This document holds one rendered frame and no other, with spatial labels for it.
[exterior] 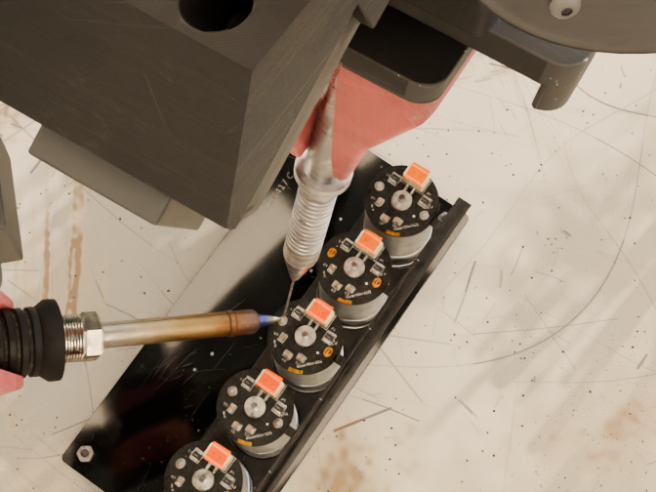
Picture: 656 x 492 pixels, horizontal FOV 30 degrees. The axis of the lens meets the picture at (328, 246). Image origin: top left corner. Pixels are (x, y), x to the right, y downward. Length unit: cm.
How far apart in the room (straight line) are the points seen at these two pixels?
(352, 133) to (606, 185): 23
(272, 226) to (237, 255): 2
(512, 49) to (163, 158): 8
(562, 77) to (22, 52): 10
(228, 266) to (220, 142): 31
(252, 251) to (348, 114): 20
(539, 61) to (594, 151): 27
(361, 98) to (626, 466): 25
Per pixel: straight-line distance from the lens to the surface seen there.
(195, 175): 16
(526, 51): 22
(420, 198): 41
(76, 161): 18
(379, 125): 26
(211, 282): 46
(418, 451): 46
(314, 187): 33
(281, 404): 39
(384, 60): 24
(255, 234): 46
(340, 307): 41
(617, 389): 47
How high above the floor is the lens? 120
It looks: 75 degrees down
